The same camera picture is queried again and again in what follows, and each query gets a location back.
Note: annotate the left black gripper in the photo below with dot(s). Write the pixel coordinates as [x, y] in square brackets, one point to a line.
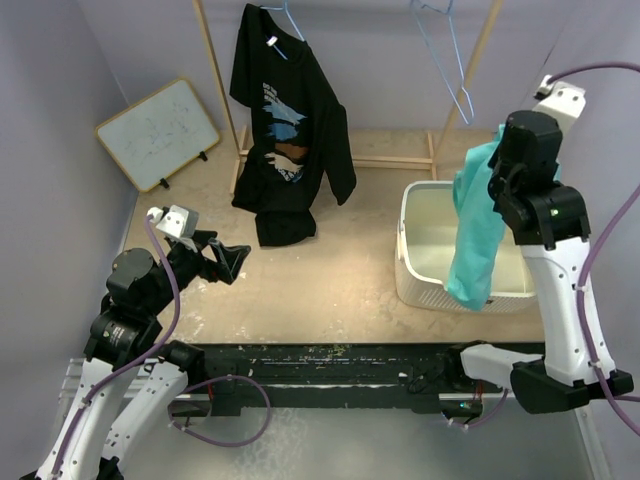
[227, 258]

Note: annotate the black t shirt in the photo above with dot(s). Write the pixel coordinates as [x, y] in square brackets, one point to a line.
[299, 131]

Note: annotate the teal t shirt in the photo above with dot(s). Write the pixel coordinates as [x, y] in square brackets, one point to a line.
[480, 229]

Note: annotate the blue hanger of black shirt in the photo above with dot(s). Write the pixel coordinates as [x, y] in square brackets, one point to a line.
[285, 21]

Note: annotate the light blue wire hanger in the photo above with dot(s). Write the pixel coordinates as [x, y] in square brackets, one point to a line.
[450, 68]

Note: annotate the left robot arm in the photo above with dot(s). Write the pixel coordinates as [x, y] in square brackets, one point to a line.
[131, 373]

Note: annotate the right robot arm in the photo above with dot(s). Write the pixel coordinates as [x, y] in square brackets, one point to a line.
[550, 225]

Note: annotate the wooden clothes rack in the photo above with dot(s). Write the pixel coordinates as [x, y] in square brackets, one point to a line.
[434, 145]

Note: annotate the small whiteboard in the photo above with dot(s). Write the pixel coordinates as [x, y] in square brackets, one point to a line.
[159, 135]

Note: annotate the white laundry basket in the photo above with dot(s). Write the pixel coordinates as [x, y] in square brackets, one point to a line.
[425, 247]

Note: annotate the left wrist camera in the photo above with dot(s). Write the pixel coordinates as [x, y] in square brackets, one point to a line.
[177, 223]

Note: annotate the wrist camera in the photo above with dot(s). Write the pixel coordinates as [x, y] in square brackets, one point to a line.
[561, 100]
[177, 223]

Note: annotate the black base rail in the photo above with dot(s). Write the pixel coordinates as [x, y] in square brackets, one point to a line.
[406, 376]

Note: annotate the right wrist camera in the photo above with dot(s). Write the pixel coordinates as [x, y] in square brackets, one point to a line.
[561, 100]

